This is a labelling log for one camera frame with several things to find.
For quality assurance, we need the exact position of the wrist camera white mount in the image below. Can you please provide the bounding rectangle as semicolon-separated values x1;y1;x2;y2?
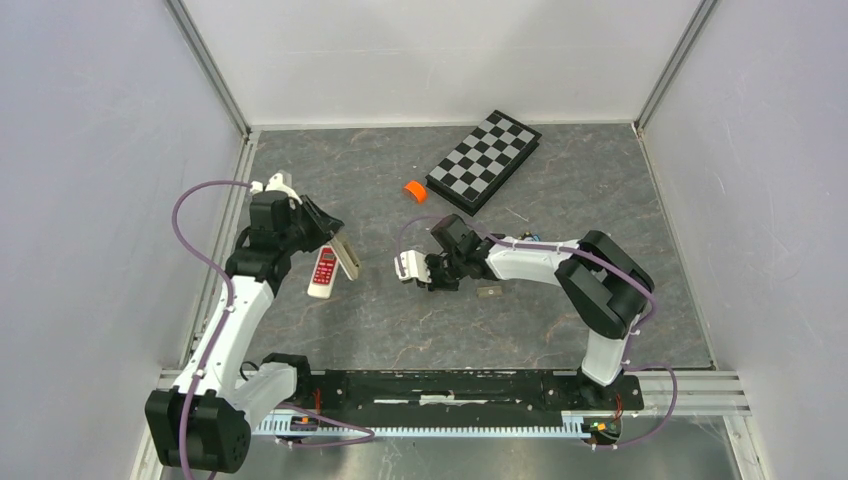
249;170;302;204
394;250;432;284

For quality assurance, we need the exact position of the white beige remote control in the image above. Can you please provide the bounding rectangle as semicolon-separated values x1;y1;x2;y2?
329;232;361;281

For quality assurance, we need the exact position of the beige battery cover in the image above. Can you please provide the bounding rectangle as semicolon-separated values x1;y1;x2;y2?
476;286;503;298

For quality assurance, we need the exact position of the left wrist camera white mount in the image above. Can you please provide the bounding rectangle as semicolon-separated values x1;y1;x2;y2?
249;170;302;204

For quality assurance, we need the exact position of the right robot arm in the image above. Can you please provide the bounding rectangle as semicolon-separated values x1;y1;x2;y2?
395;214;656;408

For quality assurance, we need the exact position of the orange tape roll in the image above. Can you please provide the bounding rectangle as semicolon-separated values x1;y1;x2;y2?
403;180;428;204

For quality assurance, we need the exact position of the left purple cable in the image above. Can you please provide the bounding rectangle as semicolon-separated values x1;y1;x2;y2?
171;179;256;480

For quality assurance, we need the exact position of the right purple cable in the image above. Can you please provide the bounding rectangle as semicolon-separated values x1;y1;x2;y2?
396;215;678;450

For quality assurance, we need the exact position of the red white remote control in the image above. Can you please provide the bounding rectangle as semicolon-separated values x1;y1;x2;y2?
307;244;340;299

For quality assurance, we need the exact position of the folded black chessboard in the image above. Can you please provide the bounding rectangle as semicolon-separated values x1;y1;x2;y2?
425;110;542;216

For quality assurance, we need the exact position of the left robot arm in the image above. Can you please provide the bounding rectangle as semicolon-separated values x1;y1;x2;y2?
145;190;344;473

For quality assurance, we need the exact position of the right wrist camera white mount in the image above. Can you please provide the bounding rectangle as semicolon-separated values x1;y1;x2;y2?
394;250;432;284

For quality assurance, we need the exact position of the purple cable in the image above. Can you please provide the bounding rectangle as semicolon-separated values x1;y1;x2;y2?
396;215;678;450
171;179;256;480

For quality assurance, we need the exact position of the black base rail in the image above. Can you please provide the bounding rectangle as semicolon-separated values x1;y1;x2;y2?
289;369;645;428

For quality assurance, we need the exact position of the blue black owl toy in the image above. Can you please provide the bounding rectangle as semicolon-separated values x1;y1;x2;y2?
521;231;540;242

